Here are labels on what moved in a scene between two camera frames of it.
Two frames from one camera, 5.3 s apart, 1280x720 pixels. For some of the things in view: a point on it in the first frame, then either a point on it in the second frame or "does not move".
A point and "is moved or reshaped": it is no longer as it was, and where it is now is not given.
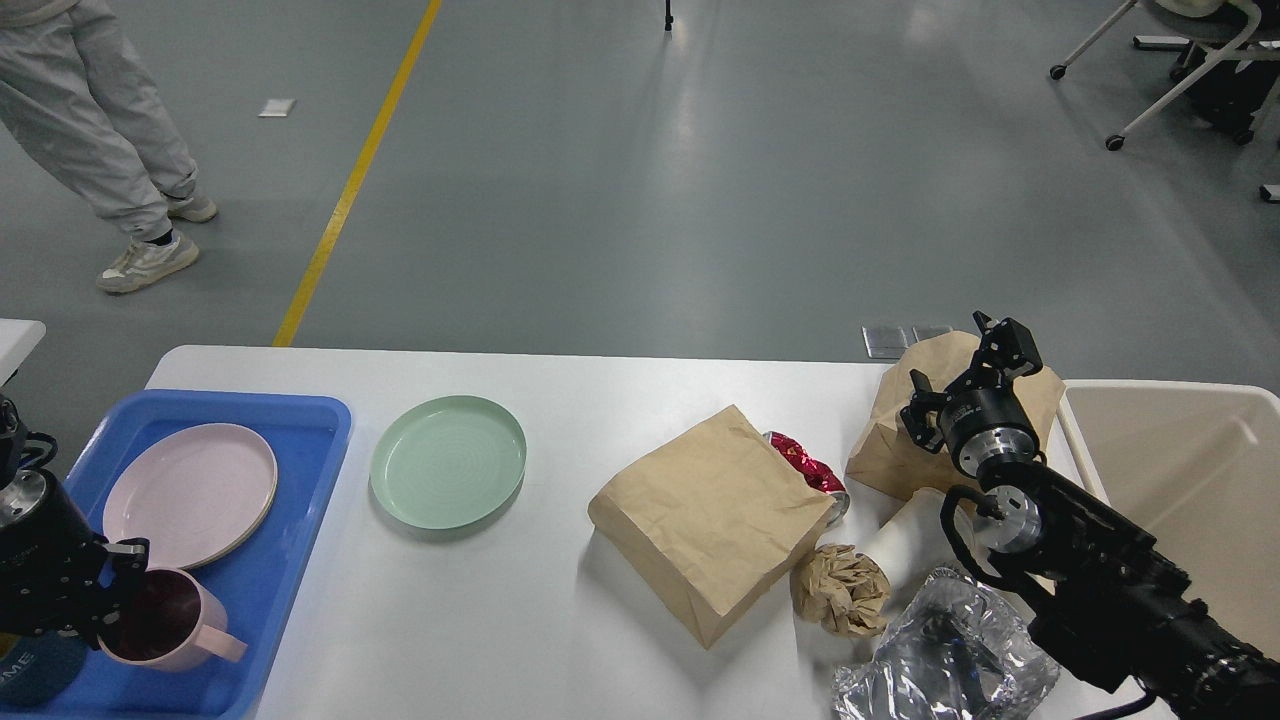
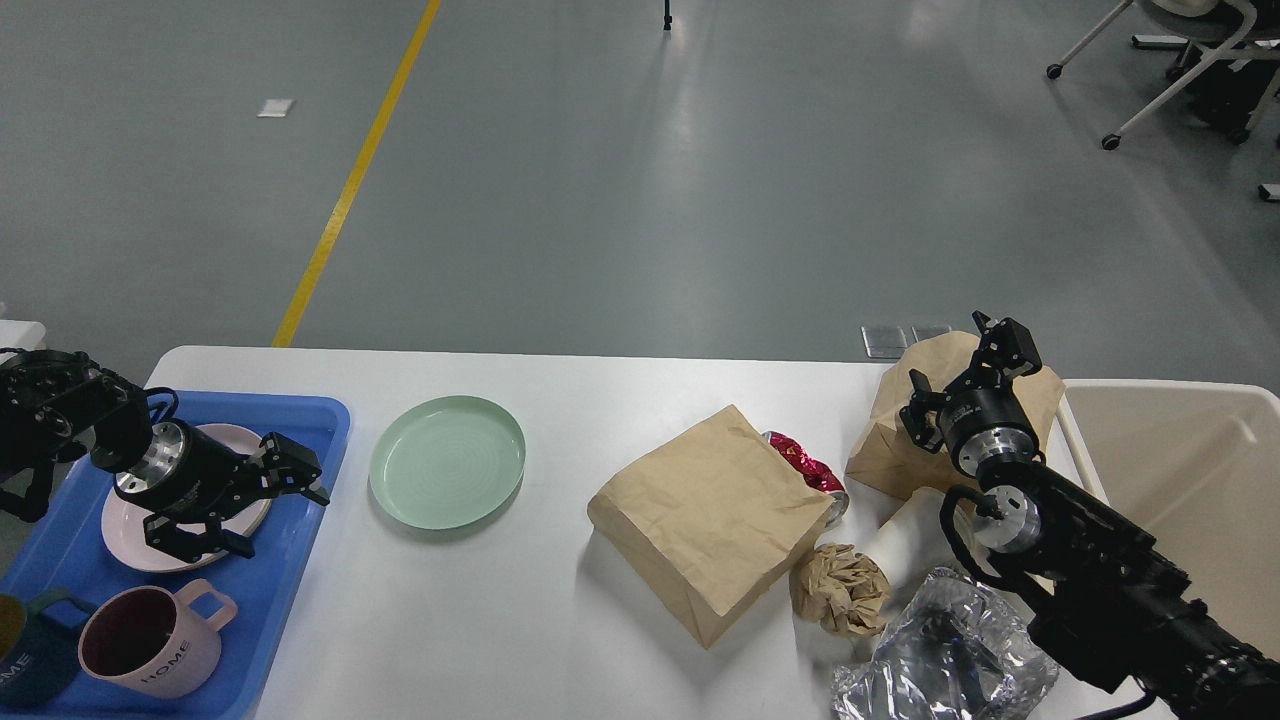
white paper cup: (909, 546) does not move
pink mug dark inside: (171, 622) is moved or reshaped
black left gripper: (51, 560) to (189, 474)
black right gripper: (983, 422) does not move
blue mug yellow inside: (35, 666) does not move
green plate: (448, 462) does not move
